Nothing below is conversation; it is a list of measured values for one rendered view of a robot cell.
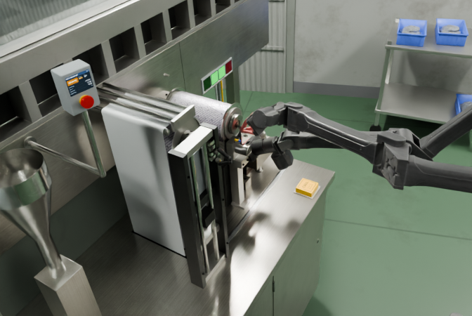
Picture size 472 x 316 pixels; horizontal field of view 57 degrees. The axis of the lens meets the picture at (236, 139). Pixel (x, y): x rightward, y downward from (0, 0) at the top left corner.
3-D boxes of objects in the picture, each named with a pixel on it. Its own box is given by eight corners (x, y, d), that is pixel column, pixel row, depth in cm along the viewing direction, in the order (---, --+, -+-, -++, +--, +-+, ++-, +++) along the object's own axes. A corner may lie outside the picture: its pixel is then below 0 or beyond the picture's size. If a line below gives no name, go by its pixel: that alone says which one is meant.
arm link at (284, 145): (294, 126, 159) (291, 138, 152) (307, 151, 163) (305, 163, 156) (265, 136, 164) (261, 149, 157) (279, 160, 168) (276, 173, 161)
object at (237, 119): (239, 109, 153) (244, 121, 159) (234, 108, 154) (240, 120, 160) (230, 127, 150) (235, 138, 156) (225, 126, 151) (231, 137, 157)
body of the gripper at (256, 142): (262, 148, 171) (277, 145, 166) (248, 163, 164) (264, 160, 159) (254, 134, 169) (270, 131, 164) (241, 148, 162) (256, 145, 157)
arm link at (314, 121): (405, 178, 111) (411, 137, 107) (390, 183, 108) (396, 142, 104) (296, 128, 145) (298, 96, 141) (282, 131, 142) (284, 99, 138)
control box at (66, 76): (77, 119, 95) (64, 78, 89) (62, 109, 99) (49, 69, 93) (105, 106, 99) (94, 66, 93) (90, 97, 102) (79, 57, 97)
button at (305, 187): (311, 197, 173) (311, 193, 171) (295, 192, 176) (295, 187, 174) (318, 187, 177) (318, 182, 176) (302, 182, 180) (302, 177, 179)
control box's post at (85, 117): (102, 176, 110) (81, 109, 98) (97, 175, 111) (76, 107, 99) (107, 173, 111) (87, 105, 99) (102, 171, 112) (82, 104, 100)
